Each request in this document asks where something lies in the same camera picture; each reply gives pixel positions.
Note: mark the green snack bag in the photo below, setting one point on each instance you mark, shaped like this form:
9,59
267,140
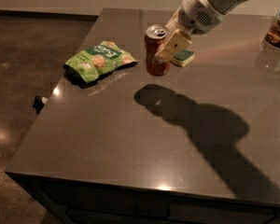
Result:
99,60

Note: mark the red coke can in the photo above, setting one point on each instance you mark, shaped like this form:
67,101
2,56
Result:
154,38

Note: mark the green and yellow sponge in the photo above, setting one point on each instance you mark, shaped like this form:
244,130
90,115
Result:
183,58

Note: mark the black floor object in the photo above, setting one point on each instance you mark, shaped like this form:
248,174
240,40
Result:
39,103

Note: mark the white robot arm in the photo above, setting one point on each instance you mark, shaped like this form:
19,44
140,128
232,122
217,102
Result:
223,6

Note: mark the dark cabinet drawers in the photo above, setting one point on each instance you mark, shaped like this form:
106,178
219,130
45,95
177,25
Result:
78,202

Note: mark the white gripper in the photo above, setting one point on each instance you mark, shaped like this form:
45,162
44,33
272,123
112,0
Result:
198,13

